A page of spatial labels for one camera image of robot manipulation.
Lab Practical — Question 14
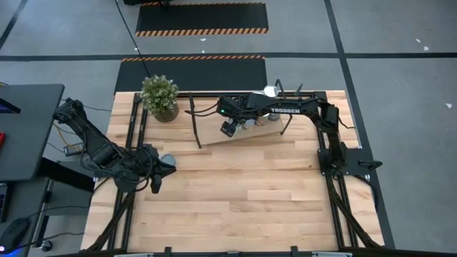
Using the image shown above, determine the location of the potted green plant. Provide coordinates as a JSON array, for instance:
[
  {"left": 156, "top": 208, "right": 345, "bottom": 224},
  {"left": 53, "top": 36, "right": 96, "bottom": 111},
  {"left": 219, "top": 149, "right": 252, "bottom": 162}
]
[{"left": 140, "top": 74, "right": 181, "bottom": 124}]

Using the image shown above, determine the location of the black computer mouse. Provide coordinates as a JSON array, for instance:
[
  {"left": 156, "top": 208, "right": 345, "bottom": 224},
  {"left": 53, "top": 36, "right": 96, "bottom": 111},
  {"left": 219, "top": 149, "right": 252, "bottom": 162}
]
[{"left": 0, "top": 217, "right": 31, "bottom": 253}]

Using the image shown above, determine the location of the black aluminium table frame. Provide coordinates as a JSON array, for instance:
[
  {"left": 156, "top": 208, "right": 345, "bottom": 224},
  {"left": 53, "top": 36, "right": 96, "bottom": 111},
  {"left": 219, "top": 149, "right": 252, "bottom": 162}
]
[{"left": 84, "top": 91, "right": 396, "bottom": 257}]

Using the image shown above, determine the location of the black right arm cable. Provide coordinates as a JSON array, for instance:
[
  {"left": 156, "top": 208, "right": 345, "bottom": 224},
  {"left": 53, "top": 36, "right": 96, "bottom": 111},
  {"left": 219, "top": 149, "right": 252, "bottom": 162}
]
[{"left": 184, "top": 101, "right": 224, "bottom": 118}]

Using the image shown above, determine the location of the laptop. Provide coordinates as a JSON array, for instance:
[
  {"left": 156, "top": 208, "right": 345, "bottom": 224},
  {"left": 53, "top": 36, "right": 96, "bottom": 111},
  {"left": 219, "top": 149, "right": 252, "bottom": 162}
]
[{"left": 0, "top": 181, "right": 9, "bottom": 223}]

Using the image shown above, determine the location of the black mat with orange stripes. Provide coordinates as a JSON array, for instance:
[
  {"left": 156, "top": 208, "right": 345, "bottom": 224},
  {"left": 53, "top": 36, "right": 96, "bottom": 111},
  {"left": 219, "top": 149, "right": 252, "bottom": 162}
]
[
  {"left": 134, "top": 1, "right": 269, "bottom": 38},
  {"left": 114, "top": 55, "right": 268, "bottom": 94}
]

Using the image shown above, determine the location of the thin hanging cord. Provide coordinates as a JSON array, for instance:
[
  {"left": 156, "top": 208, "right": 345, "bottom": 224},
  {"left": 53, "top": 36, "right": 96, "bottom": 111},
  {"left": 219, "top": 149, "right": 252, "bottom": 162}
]
[{"left": 113, "top": 0, "right": 151, "bottom": 79}]

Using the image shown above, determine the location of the small black box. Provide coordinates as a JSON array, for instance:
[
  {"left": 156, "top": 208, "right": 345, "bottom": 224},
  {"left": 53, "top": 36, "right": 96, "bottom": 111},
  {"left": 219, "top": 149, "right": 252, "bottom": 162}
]
[{"left": 63, "top": 142, "right": 86, "bottom": 158}]

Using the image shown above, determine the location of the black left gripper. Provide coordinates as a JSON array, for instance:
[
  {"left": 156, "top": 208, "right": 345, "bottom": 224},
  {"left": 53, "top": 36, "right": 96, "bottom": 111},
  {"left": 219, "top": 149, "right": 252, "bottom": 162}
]
[{"left": 141, "top": 143, "right": 178, "bottom": 195}]

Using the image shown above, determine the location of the dark grey desk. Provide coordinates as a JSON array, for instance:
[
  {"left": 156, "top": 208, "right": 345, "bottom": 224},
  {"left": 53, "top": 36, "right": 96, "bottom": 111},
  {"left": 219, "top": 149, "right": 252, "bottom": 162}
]
[{"left": 0, "top": 84, "right": 66, "bottom": 183}]

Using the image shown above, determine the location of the wooden tray frame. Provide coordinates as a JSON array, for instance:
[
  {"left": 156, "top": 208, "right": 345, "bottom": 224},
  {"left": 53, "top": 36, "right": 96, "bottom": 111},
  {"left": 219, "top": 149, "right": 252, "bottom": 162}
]
[{"left": 187, "top": 79, "right": 305, "bottom": 150}]

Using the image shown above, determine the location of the dark tablet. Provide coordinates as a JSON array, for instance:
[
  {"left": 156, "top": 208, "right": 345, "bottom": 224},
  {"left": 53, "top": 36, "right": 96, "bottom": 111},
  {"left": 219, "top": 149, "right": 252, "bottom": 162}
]
[{"left": 0, "top": 98, "right": 21, "bottom": 114}]

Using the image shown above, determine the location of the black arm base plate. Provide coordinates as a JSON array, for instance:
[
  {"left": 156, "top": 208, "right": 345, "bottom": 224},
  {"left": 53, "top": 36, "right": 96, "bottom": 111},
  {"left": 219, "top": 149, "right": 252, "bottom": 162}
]
[{"left": 316, "top": 147, "right": 383, "bottom": 177}]

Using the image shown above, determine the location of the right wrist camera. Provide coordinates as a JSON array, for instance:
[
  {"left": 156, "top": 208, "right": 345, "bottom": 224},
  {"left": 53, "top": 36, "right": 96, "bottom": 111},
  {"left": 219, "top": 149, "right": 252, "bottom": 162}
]
[{"left": 219, "top": 119, "right": 238, "bottom": 138}]

